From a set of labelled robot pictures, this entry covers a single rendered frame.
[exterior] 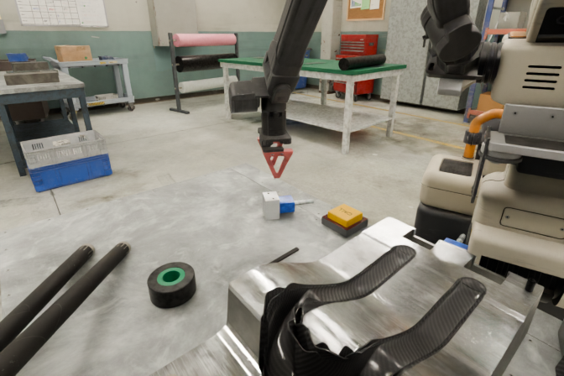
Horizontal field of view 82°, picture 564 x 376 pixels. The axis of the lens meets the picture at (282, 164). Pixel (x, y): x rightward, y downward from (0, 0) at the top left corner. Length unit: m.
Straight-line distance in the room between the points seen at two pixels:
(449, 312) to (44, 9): 6.45
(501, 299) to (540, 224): 0.38
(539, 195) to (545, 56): 0.30
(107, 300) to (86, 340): 0.08
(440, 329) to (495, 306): 0.09
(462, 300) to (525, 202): 0.40
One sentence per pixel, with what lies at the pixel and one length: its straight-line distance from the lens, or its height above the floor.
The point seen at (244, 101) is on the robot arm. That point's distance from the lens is 0.71.
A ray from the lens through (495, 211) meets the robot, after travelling 0.91.
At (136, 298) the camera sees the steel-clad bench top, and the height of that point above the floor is 0.80.
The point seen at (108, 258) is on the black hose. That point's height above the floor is 0.85.
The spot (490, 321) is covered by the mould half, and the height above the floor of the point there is 0.89.
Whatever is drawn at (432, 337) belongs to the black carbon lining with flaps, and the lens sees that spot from 0.50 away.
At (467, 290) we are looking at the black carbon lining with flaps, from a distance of 0.58.
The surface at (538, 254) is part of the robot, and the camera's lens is 0.92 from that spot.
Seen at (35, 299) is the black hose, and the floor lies 0.86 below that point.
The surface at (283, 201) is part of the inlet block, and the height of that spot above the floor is 0.84.
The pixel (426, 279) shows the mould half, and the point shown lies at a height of 0.89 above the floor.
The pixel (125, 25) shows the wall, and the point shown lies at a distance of 6.78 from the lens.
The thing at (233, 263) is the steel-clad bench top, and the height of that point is 0.80.
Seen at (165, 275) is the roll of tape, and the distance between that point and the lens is 0.65.
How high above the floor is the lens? 1.23
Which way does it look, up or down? 22 degrees down
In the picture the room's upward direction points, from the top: straight up
